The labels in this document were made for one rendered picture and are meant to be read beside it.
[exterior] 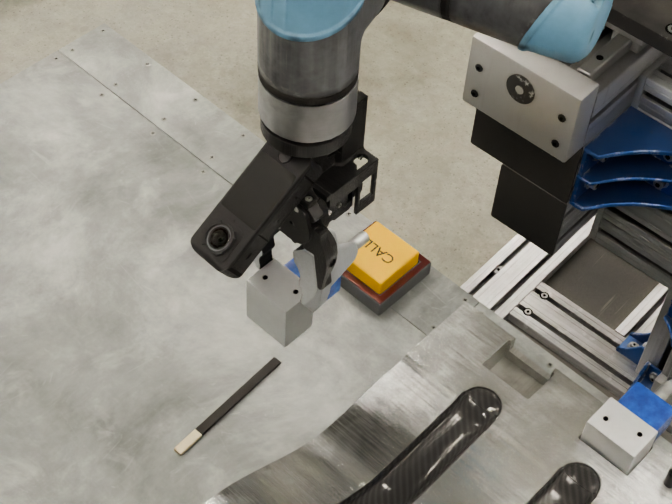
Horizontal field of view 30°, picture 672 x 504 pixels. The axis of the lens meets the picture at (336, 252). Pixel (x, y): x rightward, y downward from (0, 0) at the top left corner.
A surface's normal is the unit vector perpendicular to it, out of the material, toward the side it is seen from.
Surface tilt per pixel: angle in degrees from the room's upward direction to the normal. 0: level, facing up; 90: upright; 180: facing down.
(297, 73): 90
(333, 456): 12
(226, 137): 0
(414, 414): 3
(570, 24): 68
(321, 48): 90
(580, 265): 0
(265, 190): 32
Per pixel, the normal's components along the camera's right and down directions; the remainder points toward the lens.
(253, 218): -0.36, -0.27
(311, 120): 0.01, 0.77
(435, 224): 0.04, -0.63
